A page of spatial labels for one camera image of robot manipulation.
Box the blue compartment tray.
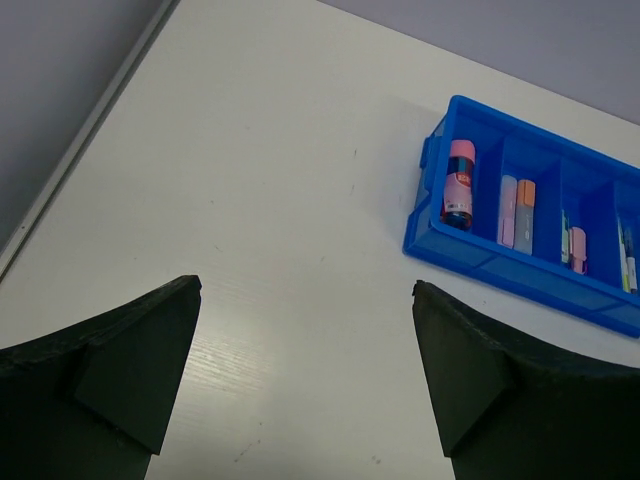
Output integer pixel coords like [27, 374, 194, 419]
[403, 96, 639, 338]

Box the pink highlighter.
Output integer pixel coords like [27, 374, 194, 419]
[569, 227, 587, 275]

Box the purple highlighter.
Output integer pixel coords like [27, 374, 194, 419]
[497, 175, 517, 248]

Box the pink capped glue stick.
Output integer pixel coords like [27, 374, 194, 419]
[440, 139, 476, 231]

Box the green highlighter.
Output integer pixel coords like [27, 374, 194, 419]
[561, 210, 571, 265]

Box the yellow pen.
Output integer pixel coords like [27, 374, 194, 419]
[617, 217, 631, 293]

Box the orange highlighter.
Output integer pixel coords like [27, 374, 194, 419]
[514, 179, 536, 255]

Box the dark blue pen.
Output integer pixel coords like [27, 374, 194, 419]
[624, 236, 638, 295]

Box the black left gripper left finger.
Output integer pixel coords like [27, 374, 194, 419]
[1, 275, 202, 479]

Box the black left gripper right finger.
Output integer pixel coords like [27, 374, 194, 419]
[412, 281, 639, 479]

